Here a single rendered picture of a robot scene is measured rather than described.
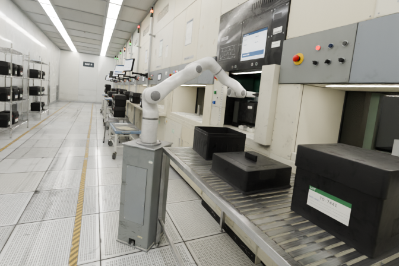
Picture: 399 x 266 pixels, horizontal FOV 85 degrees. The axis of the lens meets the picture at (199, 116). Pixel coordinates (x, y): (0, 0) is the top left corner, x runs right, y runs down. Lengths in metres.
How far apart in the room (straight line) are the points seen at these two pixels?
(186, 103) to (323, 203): 2.94
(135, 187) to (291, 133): 1.12
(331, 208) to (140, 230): 1.34
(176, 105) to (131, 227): 2.12
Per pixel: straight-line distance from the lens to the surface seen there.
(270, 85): 1.50
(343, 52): 1.29
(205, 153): 1.39
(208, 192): 0.99
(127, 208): 1.81
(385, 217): 0.83
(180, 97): 3.51
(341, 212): 0.85
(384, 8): 1.28
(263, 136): 1.52
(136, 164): 1.65
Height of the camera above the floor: 1.16
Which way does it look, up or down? 6 degrees down
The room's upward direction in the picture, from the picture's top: 5 degrees clockwise
